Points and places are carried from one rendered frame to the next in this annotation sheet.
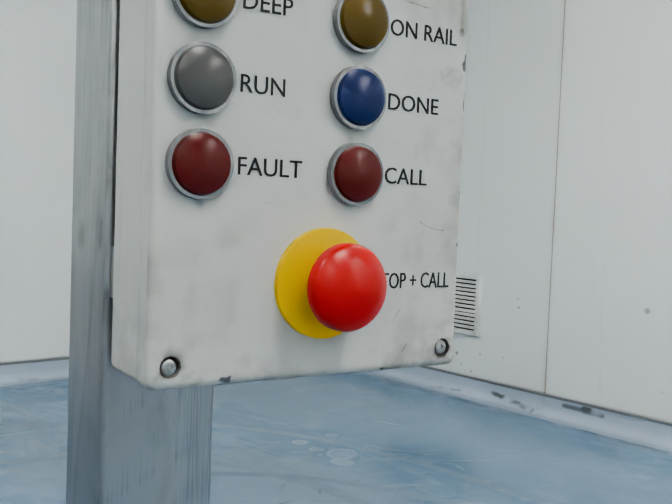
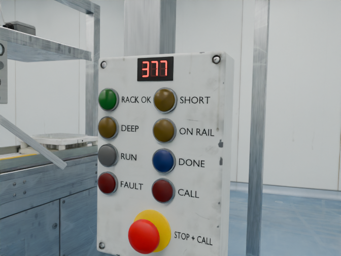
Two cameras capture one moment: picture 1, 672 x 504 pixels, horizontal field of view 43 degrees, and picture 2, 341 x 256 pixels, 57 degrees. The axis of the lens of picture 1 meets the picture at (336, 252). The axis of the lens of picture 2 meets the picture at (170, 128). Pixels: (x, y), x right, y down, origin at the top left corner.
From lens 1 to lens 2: 0.40 m
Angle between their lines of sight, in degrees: 57
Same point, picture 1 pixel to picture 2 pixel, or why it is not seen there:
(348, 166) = (155, 188)
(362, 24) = (159, 133)
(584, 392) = not seen: outside the picture
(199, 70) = (102, 154)
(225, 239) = (117, 208)
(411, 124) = (190, 171)
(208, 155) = (105, 181)
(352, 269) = (138, 230)
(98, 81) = not seen: hidden behind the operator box
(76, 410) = not seen: hidden behind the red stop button
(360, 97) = (159, 161)
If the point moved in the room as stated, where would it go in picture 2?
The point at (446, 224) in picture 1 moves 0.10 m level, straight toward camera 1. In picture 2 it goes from (210, 216) to (126, 229)
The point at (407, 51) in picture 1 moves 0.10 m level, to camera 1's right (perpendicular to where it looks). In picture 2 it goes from (188, 140) to (253, 151)
